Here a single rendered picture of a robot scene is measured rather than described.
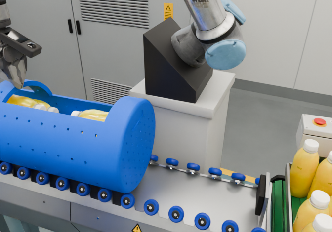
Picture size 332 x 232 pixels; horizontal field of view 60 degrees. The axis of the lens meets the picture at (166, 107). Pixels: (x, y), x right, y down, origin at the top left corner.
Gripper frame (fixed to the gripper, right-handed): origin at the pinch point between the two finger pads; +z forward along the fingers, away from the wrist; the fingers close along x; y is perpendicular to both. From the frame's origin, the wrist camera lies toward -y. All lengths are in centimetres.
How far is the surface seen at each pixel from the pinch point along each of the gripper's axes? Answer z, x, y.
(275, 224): 35, -1, -82
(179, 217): 27, 11, -55
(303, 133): 16, -24, -87
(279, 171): 124, -131, -101
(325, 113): 125, -241, -148
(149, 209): 27, 11, -46
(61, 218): 39.6, 14.0, -15.7
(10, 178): 30.6, 11.3, 4.3
